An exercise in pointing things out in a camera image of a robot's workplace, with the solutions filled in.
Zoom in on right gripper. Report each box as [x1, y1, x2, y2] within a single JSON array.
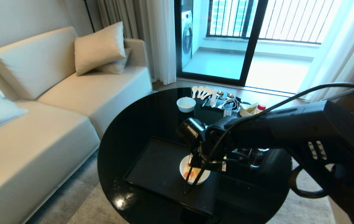
[[184, 146, 228, 194]]

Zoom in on orange food scraps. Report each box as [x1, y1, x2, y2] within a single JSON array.
[[183, 170, 201, 180]]

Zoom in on white bowl with scraps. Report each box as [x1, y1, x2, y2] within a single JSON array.
[[179, 155, 211, 185]]

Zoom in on black rectangular tray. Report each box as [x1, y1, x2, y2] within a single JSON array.
[[123, 136, 221, 216]]

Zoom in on empty white bowl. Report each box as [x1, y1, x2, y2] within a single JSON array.
[[177, 97, 196, 113]]

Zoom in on dark sauce bottle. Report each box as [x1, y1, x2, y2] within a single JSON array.
[[250, 148, 269, 168]]

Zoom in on round black glass table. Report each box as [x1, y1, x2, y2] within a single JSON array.
[[97, 87, 293, 224]]

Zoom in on yellow snack packet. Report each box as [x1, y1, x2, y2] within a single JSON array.
[[240, 102, 259, 117]]

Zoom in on small beige cushion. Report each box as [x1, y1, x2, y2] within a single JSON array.
[[94, 48, 133, 74]]

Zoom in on white washing machine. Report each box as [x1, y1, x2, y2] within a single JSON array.
[[182, 10, 193, 67]]

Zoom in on white sheer curtain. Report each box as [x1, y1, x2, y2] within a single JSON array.
[[297, 0, 354, 102], [97, 0, 177, 86]]

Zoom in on beige sofa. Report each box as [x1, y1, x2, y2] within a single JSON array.
[[0, 26, 153, 224]]

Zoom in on large beige cushion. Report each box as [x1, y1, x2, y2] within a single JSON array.
[[74, 21, 126, 77]]

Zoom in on black balcony railing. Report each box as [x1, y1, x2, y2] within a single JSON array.
[[207, 0, 335, 44]]

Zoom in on black lamp pole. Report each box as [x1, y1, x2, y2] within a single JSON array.
[[83, 0, 96, 33]]

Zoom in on black cable loop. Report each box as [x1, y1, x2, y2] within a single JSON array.
[[289, 166, 331, 199]]

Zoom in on black sliding door frame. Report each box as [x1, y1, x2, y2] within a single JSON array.
[[174, 0, 269, 87]]

